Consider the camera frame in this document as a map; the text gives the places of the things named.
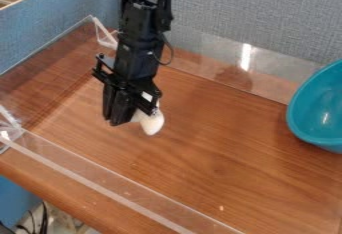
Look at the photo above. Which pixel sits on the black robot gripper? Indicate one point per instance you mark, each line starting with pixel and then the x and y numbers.
pixel 127 77

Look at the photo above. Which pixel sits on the white brown mushroom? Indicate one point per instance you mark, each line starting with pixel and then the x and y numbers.
pixel 151 123

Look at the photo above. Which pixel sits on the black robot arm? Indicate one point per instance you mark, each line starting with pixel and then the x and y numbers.
pixel 144 21

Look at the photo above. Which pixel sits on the blue plastic bowl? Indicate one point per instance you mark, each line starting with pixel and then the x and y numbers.
pixel 314 110

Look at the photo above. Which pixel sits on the clear acrylic left barrier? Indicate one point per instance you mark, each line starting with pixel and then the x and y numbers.
pixel 34 86

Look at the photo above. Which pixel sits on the clear acrylic front barrier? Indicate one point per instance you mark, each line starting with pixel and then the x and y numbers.
pixel 169 213

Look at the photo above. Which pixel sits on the clear acrylic corner bracket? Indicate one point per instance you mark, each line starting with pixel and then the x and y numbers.
pixel 105 37

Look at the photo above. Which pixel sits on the clear acrylic front bracket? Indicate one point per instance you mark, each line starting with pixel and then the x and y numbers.
pixel 9 125

